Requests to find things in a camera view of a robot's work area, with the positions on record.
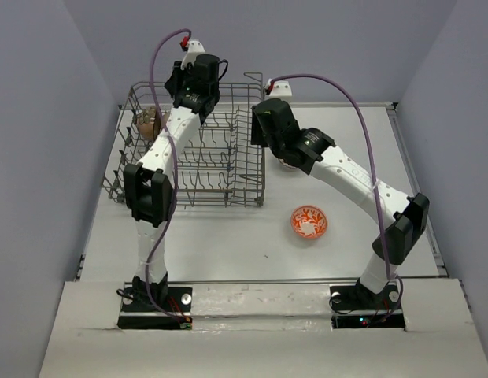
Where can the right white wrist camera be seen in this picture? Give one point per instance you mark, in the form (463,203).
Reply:
(278,89)

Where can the patterned grey bowl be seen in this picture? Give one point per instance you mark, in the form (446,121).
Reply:
(286,165)

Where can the grey wire dish rack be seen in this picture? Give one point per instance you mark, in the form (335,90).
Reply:
(218,167)

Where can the orange floral bowl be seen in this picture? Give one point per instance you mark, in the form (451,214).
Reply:
(309,222)

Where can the metal rail bar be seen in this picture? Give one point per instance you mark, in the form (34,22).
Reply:
(319,280)

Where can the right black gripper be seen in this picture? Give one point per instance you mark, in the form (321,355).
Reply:
(258,136)

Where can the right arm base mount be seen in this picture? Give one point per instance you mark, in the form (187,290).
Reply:
(353,309)

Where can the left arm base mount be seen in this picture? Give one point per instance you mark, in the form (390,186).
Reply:
(161,306)

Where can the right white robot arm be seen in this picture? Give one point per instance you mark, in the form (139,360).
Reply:
(401,218)

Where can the brown glazed bowl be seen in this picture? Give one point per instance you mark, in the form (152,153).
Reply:
(148,123)

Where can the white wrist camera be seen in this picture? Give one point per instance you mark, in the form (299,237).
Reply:
(278,89)
(192,49)

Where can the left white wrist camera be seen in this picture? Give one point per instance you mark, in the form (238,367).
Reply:
(192,49)

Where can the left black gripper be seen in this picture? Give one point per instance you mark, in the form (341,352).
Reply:
(172,84)

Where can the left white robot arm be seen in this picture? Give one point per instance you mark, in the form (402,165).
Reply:
(151,184)

